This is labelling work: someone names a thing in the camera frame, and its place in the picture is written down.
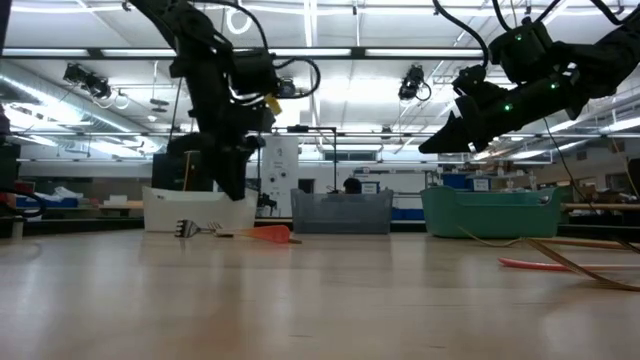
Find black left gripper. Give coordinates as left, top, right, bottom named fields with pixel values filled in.
left=167, top=94, right=265, bottom=202

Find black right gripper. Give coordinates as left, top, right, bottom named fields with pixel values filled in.
left=418, top=79, right=581, bottom=155

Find orange-handled fork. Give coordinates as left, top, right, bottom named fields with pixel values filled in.
left=498, top=256, right=640, bottom=274
left=174, top=218, right=294, bottom=245

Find teal plastic bin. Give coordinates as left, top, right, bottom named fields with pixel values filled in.
left=420, top=185, right=562, bottom=240

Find grey translucent plastic bin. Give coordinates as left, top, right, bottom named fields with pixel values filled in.
left=290, top=188, right=395, bottom=235

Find fork pair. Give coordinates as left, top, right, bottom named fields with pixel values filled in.
left=457, top=225, right=629, bottom=250

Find wooden stick utensil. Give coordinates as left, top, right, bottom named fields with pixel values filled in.
left=519, top=236, right=640, bottom=293

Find blue storage bins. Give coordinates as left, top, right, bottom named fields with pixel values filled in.
left=442, top=172, right=494, bottom=192

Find white tall cabinet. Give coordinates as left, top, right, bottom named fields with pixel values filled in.
left=260, top=135, right=300, bottom=217

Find white plastic bin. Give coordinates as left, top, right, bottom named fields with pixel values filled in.
left=142, top=185, right=259, bottom=234

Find black square panel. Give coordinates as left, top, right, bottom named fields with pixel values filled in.
left=151, top=151, right=216, bottom=192

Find black overhead rig bar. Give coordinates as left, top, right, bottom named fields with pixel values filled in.
left=0, top=47, right=640, bottom=59

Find blue crates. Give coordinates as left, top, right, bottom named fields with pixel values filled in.
left=14, top=195, right=80, bottom=209

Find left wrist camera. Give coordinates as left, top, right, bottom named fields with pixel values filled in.
left=234, top=105, right=277, bottom=135

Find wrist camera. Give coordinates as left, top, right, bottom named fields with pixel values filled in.
left=234, top=105, right=277, bottom=135
left=452, top=64, right=504, bottom=99

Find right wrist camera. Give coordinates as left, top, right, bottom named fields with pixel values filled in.
left=452, top=64, right=504, bottom=99

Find black overhead camera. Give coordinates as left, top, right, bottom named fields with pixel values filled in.
left=398, top=63, right=432, bottom=102

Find round black ceiling camera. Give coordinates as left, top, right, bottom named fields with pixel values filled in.
left=277, top=77, right=299, bottom=99

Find hanging black cable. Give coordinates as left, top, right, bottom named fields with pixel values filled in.
left=542, top=117, right=591, bottom=201

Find black ceiling camera cluster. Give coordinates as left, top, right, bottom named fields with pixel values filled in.
left=62, top=62, right=114, bottom=100

